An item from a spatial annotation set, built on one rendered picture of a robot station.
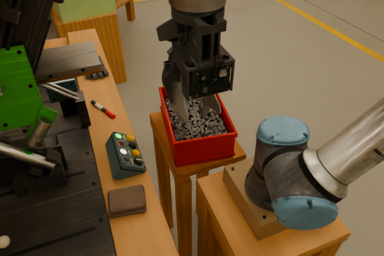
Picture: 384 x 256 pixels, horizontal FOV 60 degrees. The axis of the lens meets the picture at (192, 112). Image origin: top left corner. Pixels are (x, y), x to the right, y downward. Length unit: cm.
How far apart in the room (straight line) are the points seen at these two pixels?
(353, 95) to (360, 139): 241
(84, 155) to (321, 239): 72
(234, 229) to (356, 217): 131
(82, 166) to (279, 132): 59
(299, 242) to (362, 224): 122
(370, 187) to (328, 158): 169
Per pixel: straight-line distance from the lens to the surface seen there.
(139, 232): 89
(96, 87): 136
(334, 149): 67
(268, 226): 90
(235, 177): 96
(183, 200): 125
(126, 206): 90
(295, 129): 79
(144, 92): 281
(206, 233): 117
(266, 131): 77
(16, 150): 99
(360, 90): 315
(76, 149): 111
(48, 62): 111
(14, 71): 93
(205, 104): 57
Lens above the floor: 167
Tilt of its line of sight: 40 degrees down
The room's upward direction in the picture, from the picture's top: straight up
